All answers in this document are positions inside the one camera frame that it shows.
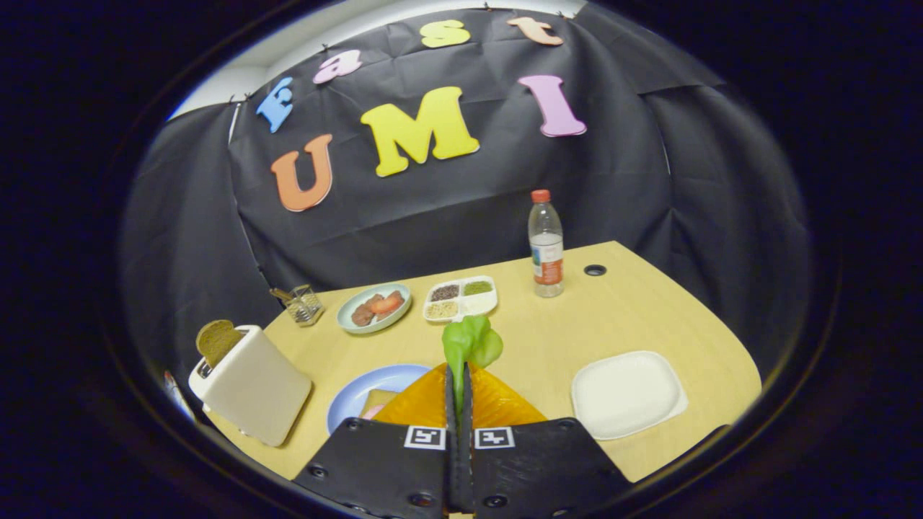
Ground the green lettuce leaf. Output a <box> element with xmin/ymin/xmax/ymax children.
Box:
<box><xmin>442</xmin><ymin>315</ymin><xmax>504</xmax><ymax>415</ymax></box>

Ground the metal wire utensil holder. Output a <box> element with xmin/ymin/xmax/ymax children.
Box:
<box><xmin>270</xmin><ymin>284</ymin><xmax>325</xmax><ymax>327</ymax></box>

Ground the black backdrop cloth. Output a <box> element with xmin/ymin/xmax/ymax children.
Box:
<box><xmin>119</xmin><ymin>4</ymin><xmax>816</xmax><ymax>404</ymax></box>

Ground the white toaster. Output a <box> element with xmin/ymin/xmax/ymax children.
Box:
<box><xmin>188</xmin><ymin>324</ymin><xmax>313</xmax><ymax>448</ymax></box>

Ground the clear plastic water bottle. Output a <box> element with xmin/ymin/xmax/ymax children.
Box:
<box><xmin>529</xmin><ymin>190</ymin><xmax>565</xmax><ymax>298</ymax></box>

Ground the brown bread slice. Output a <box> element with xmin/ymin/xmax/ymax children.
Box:
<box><xmin>358</xmin><ymin>389</ymin><xmax>399</xmax><ymax>420</ymax></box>

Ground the white divided condiment tray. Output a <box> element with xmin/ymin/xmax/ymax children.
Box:
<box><xmin>423</xmin><ymin>275</ymin><xmax>498</xmax><ymax>323</ymax></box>

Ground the white square plate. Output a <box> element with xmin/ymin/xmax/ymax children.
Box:
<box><xmin>571</xmin><ymin>351</ymin><xmax>689</xmax><ymax>441</ymax></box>

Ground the pale green round plate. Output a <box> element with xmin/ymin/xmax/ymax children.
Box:
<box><xmin>337</xmin><ymin>283</ymin><xmax>412</xmax><ymax>334</ymax></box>

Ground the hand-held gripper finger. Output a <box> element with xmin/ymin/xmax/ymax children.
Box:
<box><xmin>461</xmin><ymin>363</ymin><xmax>634</xmax><ymax>519</ymax></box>
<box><xmin>292</xmin><ymin>363</ymin><xmax>463</xmax><ymax>519</ymax></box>

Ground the brown toast slice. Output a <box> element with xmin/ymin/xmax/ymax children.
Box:
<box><xmin>195</xmin><ymin>319</ymin><xmax>246</xmax><ymax>368</ymax></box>

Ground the white and red object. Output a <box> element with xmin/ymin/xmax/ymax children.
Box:
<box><xmin>163</xmin><ymin>370</ymin><xmax>197</xmax><ymax>425</ymax></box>

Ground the blue round plate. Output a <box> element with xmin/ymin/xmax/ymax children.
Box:
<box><xmin>327</xmin><ymin>364</ymin><xmax>433</xmax><ymax>435</ymax></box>

